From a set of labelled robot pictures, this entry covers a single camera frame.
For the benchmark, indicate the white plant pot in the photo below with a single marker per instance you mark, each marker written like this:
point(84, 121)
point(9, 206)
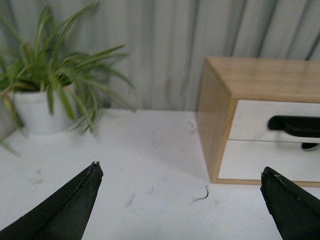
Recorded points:
point(33, 110)

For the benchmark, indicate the wooden drawer cabinet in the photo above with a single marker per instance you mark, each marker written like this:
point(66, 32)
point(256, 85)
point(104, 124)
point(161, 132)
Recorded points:
point(226, 80)

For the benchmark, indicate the white drawer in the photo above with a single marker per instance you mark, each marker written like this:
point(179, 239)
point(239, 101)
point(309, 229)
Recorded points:
point(246, 160)
point(250, 120)

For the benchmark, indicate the green spider plant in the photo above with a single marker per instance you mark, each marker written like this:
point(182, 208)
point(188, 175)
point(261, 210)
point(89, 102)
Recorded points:
point(42, 66)

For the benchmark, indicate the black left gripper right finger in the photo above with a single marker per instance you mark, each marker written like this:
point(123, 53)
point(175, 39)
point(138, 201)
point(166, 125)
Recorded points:
point(295, 211)

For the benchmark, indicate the black lower drawer handle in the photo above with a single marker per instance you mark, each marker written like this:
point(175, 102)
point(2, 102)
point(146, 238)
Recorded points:
point(310, 147)

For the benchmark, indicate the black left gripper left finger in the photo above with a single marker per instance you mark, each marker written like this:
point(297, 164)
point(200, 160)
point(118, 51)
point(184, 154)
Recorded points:
point(64, 215)

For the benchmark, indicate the black upper drawer handle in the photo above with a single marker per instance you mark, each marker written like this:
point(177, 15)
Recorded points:
point(298, 126)

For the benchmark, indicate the black drawer handle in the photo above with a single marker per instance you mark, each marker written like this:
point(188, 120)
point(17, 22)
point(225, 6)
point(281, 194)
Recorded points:
point(298, 126)
point(310, 147)

